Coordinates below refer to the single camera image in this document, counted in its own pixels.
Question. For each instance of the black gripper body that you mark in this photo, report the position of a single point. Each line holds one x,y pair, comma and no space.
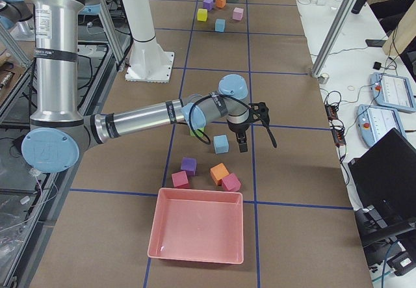
238,129

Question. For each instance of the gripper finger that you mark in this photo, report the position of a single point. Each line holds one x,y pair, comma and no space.
243,147
239,138

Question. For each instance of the light blue foam block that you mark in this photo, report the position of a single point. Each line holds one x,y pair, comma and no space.
220,25
221,144

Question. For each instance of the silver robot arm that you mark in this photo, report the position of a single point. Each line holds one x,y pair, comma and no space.
60,135

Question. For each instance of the near orange foam block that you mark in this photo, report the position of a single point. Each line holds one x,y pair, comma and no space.
218,172

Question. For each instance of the orange foam block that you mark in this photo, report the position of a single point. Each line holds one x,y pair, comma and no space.
220,3
218,172

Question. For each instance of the near right magenta foam block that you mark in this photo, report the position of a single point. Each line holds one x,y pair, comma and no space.
231,183

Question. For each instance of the magenta foam block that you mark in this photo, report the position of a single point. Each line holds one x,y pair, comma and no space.
231,183
180,180

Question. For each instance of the near green foam block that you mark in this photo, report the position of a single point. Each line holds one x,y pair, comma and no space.
198,132

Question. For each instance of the near purple foam block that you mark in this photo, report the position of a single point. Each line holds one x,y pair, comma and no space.
189,165

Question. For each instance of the purple foam block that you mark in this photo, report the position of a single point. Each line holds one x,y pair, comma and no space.
189,165
208,4

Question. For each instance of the near left magenta foam block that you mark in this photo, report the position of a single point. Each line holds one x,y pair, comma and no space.
180,180

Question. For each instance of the pink plastic tray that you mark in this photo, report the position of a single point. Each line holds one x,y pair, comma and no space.
198,225

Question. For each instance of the far pink foam block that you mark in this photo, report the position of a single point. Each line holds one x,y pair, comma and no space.
238,14

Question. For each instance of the far yellow foam block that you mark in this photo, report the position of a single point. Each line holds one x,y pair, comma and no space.
202,14

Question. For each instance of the far orange foam block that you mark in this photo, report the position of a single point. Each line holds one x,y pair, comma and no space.
220,3

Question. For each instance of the far purple foam block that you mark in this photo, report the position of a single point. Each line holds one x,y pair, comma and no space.
208,4

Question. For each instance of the lower teach pendant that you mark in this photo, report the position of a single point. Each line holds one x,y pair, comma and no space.
375,121

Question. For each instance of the teach pendant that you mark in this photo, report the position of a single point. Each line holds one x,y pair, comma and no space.
392,91
375,121

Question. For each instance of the black laptop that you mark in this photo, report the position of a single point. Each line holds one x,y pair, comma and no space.
386,173

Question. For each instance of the black smartphone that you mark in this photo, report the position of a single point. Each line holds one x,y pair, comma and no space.
375,42

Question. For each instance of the upper teach pendant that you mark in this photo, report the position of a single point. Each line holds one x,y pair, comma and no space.
392,91

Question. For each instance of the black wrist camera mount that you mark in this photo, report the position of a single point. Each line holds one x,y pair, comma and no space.
259,113

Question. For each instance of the white camera stand column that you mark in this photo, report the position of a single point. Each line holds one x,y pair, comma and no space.
148,61

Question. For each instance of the aluminium frame post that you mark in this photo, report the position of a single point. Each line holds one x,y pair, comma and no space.
331,37

